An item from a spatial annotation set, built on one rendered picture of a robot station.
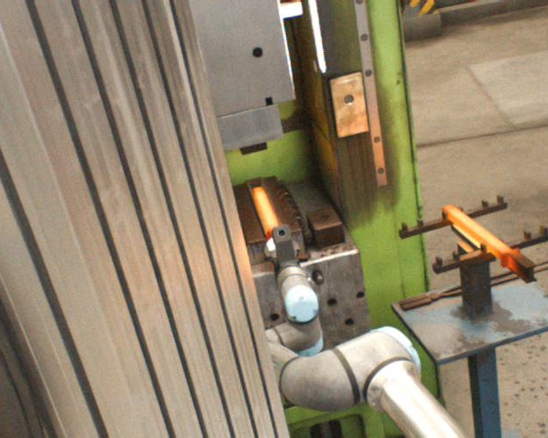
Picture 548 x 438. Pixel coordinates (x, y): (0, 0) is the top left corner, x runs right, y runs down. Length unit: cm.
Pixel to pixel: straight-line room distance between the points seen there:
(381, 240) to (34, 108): 194
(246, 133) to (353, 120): 35
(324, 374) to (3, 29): 109
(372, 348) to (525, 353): 176
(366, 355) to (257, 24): 88
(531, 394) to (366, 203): 108
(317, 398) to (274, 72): 86
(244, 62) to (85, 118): 142
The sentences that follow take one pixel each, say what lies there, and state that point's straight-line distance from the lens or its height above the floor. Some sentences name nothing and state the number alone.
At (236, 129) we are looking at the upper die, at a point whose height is 132.
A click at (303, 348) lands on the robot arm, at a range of 184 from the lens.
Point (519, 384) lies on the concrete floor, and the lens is 301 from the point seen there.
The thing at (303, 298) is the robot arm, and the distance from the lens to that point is 174.
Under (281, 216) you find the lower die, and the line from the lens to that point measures 217.
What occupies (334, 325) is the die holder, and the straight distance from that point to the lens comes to 219.
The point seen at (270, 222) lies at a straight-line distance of 211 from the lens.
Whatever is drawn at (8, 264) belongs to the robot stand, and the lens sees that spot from 52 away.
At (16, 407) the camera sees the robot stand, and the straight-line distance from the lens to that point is 56.
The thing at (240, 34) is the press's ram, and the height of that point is 156.
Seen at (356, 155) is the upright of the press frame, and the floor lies 111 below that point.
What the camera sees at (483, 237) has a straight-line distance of 196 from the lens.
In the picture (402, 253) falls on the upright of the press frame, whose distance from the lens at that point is 238.
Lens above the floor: 195
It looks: 27 degrees down
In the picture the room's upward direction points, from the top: 12 degrees counter-clockwise
